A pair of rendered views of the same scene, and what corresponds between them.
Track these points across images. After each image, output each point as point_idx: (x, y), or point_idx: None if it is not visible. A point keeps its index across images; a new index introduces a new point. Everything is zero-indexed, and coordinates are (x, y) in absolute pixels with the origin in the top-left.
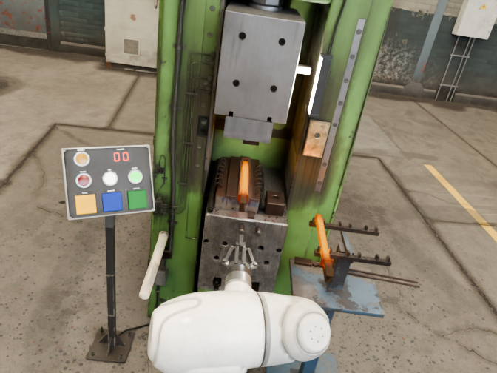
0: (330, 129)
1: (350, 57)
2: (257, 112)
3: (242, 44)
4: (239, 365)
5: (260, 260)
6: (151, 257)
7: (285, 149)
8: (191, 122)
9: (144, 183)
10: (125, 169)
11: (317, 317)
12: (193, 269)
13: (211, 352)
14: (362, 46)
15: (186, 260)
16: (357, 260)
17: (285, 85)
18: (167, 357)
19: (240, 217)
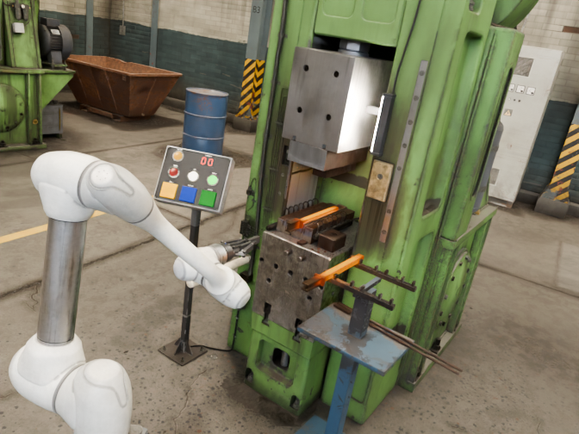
0: (395, 172)
1: (414, 98)
2: (314, 139)
3: (305, 75)
4: (64, 189)
5: (304, 294)
6: None
7: None
8: (277, 150)
9: (217, 188)
10: (207, 171)
11: (108, 166)
12: None
13: (50, 171)
14: (426, 88)
15: None
16: (359, 294)
17: (337, 114)
18: (33, 170)
19: (291, 241)
